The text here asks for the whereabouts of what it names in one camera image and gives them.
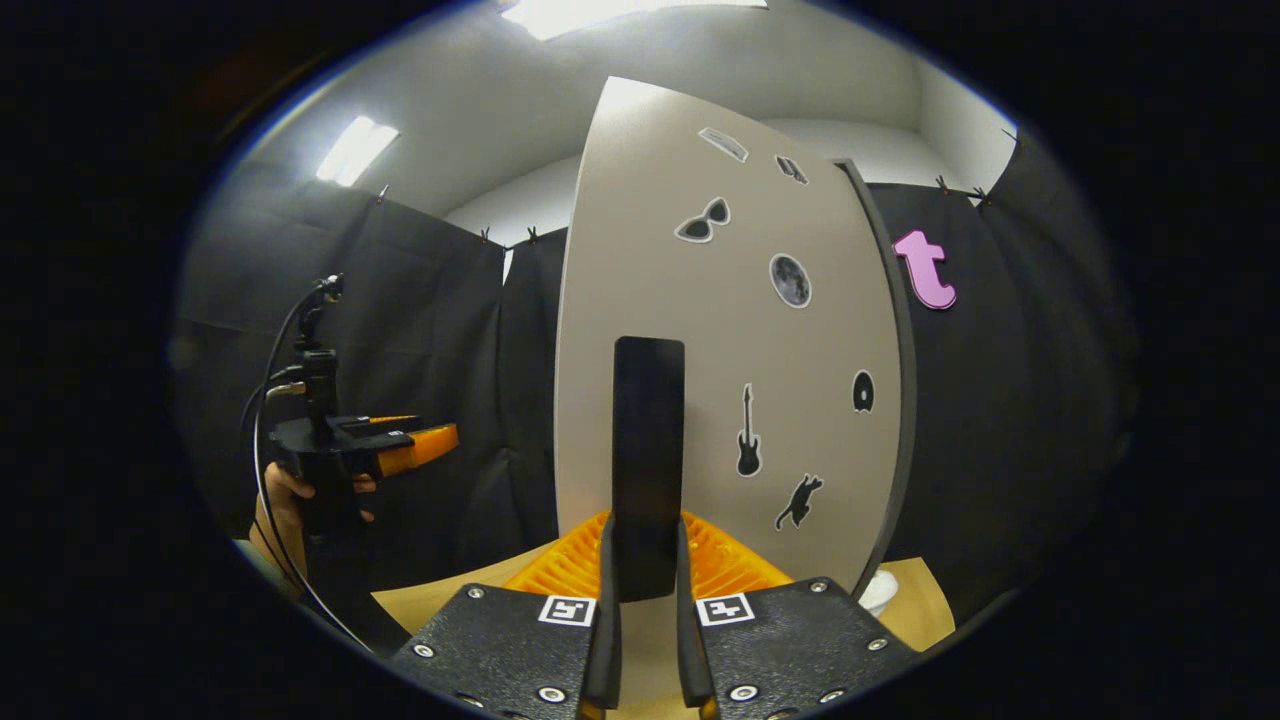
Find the black backdrop cloth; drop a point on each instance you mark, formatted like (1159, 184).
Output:
(1000, 450)

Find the large ceiling light panel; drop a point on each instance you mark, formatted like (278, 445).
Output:
(620, 12)

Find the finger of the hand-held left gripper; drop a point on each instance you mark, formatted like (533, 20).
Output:
(420, 450)
(385, 422)

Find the beige cabinet door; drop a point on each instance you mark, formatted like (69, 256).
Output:
(700, 320)

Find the dark grey cabinet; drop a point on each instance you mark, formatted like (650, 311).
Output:
(905, 350)

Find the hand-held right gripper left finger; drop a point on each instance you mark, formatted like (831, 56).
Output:
(610, 640)

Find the white round container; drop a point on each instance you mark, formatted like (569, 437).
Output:
(880, 592)

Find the small ceiling light panel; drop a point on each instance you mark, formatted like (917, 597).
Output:
(357, 150)

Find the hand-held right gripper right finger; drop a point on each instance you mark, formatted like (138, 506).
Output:
(688, 640)

